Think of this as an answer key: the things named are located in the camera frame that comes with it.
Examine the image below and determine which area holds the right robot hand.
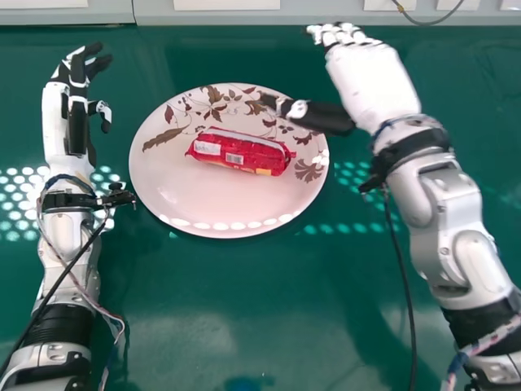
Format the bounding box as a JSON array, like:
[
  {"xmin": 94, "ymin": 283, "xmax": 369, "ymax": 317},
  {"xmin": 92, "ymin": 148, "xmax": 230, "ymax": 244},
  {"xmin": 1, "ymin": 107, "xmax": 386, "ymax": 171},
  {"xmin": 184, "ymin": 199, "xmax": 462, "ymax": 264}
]
[{"xmin": 258, "ymin": 22, "xmax": 453, "ymax": 172}]

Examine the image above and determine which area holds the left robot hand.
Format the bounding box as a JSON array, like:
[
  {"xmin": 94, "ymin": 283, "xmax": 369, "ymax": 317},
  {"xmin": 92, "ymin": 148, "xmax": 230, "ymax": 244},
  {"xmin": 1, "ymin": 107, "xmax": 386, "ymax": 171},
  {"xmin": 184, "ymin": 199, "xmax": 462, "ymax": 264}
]
[{"xmin": 39, "ymin": 42, "xmax": 115, "ymax": 213}]

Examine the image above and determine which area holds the red biscuit packet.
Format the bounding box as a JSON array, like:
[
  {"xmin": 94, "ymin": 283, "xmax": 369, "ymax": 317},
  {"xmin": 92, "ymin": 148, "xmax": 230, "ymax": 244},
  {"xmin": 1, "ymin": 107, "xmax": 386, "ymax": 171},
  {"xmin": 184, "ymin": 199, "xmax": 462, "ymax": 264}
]
[{"xmin": 185, "ymin": 128, "xmax": 297, "ymax": 178}]

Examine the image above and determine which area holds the plate with brown leaf pattern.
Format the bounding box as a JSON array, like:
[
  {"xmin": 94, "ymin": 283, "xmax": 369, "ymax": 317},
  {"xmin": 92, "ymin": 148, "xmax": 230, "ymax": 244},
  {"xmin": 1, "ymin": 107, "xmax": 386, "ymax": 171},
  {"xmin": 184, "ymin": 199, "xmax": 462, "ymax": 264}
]
[{"xmin": 128, "ymin": 82, "xmax": 331, "ymax": 240}]

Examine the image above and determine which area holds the thin grey cable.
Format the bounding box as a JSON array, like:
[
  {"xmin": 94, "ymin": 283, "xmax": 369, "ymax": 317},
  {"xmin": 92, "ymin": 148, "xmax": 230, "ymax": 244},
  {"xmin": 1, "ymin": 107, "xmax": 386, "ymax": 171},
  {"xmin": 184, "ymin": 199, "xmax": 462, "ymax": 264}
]
[{"xmin": 391, "ymin": 0, "xmax": 466, "ymax": 26}]

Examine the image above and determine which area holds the pale grey cable duct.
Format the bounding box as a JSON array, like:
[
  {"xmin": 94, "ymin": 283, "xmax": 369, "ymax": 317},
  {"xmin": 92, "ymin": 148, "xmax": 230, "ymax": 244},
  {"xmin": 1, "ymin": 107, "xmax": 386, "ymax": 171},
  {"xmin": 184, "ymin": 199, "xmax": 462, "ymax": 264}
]
[
  {"xmin": 0, "ymin": 0, "xmax": 138, "ymax": 26},
  {"xmin": 136, "ymin": 0, "xmax": 521, "ymax": 29}
]

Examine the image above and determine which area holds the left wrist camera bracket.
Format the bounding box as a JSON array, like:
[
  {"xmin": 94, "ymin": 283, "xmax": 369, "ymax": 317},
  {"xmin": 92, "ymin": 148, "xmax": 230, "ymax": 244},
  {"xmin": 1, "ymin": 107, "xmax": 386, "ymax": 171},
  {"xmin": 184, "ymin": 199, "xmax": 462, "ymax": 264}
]
[{"xmin": 93, "ymin": 182, "xmax": 138, "ymax": 211}]

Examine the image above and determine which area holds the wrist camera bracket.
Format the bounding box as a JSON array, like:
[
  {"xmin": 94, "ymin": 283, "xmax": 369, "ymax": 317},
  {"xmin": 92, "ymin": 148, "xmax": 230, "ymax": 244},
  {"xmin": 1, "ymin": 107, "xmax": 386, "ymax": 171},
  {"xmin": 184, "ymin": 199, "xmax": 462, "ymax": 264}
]
[
  {"xmin": 358, "ymin": 160, "xmax": 392, "ymax": 195},
  {"xmin": 93, "ymin": 182, "xmax": 138, "ymax": 211}
]

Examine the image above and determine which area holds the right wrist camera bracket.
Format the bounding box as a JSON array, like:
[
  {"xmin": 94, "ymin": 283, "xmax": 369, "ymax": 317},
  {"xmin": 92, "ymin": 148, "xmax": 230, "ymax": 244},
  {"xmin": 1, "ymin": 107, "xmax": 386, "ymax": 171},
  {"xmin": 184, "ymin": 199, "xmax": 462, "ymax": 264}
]
[{"xmin": 358, "ymin": 160, "xmax": 392, "ymax": 195}]

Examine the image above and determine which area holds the black cable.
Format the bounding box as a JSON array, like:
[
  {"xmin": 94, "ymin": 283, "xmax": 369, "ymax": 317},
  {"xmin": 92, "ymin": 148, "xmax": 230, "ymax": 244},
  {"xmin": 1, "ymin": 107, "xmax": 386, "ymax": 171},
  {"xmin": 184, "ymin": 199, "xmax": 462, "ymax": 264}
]
[
  {"xmin": 380, "ymin": 182, "xmax": 418, "ymax": 391},
  {"xmin": 0, "ymin": 205, "xmax": 113, "ymax": 366}
]

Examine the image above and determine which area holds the multicolour wire bundle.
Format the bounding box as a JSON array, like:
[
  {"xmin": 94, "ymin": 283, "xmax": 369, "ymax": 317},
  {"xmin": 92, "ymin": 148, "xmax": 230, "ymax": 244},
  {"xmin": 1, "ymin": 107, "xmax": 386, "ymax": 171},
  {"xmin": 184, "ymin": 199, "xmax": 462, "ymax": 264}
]
[
  {"xmin": 35, "ymin": 174, "xmax": 127, "ymax": 391},
  {"xmin": 445, "ymin": 321, "xmax": 521, "ymax": 391}
]

